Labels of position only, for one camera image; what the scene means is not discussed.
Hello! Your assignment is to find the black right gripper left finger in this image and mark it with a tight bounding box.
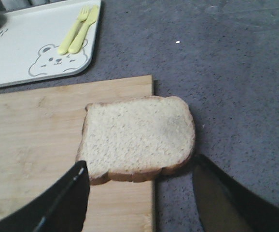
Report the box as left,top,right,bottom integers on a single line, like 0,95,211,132
0,160,90,232

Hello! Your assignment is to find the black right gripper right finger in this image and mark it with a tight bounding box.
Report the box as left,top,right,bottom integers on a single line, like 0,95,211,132
192,154,279,232

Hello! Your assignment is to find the white bread slice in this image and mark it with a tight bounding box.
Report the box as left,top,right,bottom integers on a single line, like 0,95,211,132
76,96,195,185

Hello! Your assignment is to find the white rectangular tray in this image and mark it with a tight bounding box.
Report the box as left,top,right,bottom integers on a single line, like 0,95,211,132
0,0,101,87

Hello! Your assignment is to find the wooden cutting board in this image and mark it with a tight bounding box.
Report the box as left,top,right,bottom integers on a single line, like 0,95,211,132
0,75,155,232

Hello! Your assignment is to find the yellow plastic knife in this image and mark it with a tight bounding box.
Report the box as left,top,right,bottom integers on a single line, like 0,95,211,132
68,5,99,54

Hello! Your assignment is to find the yellow plastic fork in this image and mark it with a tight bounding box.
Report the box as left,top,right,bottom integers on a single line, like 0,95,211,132
57,6,89,55

